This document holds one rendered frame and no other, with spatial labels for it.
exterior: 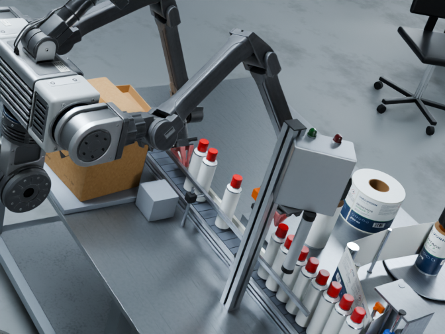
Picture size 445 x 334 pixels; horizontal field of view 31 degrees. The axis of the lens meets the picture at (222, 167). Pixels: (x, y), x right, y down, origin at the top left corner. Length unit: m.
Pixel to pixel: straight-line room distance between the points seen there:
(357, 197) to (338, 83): 3.18
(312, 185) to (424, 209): 2.85
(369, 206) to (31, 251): 1.41
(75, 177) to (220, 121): 0.88
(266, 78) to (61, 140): 0.62
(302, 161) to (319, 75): 3.94
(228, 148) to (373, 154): 2.19
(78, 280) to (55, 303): 0.17
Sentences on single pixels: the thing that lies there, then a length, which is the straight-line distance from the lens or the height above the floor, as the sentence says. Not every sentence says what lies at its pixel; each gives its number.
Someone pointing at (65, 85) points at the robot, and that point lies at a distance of 1.92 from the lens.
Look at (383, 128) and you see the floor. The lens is 5.59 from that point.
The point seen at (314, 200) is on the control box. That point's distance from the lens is 2.14.
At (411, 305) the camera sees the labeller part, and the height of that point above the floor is 1.14.
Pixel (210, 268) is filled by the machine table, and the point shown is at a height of 0.83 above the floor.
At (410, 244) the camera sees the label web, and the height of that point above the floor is 0.97.
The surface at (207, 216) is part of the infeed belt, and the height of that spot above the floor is 0.88.
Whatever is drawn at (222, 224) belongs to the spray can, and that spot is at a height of 0.90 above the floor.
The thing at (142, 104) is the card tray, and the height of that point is 0.85.
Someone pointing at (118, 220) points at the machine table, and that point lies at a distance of 2.65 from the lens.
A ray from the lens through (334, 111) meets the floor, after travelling 5.56.
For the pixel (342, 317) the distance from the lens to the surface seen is 2.28.
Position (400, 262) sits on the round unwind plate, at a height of 0.89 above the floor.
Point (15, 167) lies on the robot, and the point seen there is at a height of 1.20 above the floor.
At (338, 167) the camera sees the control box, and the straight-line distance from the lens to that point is 2.08.
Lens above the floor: 2.49
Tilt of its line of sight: 33 degrees down
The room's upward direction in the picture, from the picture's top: 18 degrees clockwise
